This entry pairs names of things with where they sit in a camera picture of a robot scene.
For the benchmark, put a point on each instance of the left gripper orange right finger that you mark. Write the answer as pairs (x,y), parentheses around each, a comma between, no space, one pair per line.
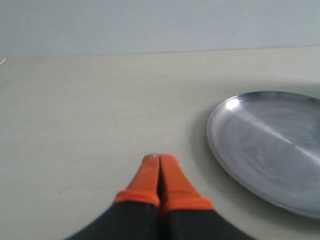
(186,214)

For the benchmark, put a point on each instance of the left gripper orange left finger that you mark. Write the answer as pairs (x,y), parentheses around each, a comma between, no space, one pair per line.
(134,211)

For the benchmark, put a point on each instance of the round steel plate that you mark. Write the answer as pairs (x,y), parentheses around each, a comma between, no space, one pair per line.
(269,142)

